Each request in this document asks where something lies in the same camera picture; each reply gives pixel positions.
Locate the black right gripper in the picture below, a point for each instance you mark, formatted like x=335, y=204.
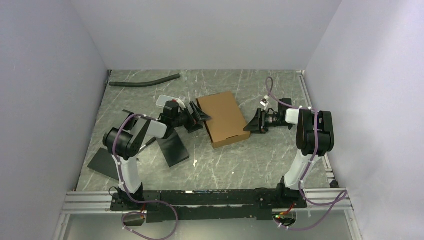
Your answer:
x=258, y=123

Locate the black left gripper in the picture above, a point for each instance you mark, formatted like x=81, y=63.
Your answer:
x=193, y=125

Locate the brown cardboard paper box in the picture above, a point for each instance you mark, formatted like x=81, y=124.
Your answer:
x=226, y=123

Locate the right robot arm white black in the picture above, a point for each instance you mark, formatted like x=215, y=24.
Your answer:
x=314, y=138

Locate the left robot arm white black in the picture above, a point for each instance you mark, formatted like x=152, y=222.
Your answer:
x=125, y=141

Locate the black rectangular box centre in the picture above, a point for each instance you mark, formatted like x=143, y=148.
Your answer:
x=173, y=149

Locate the black flat box left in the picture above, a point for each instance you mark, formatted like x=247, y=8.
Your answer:
x=103, y=163

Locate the small metal hammer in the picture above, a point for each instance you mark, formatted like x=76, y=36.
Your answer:
x=147, y=144

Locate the black foam tube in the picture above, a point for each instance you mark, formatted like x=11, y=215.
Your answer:
x=145, y=84

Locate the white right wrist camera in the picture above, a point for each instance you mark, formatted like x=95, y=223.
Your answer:
x=265, y=101

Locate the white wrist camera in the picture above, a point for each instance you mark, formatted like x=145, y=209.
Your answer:
x=180, y=102
x=265, y=101

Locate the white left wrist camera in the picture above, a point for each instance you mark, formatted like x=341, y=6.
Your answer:
x=180, y=102

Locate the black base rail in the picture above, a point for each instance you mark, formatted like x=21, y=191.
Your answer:
x=167, y=205

